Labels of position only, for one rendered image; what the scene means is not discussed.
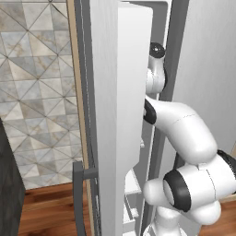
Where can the closed grey fridge door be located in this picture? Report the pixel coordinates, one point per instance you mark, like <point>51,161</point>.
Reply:
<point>209,73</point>

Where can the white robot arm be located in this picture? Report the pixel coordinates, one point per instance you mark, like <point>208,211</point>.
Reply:
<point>187,129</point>

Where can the grey fridge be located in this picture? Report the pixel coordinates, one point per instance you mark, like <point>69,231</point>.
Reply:
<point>159,18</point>

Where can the dark grey cabinet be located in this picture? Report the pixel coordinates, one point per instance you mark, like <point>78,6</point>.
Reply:
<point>9,187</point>

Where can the open grey freezer door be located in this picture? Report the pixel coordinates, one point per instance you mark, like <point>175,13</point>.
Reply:
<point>113,107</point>

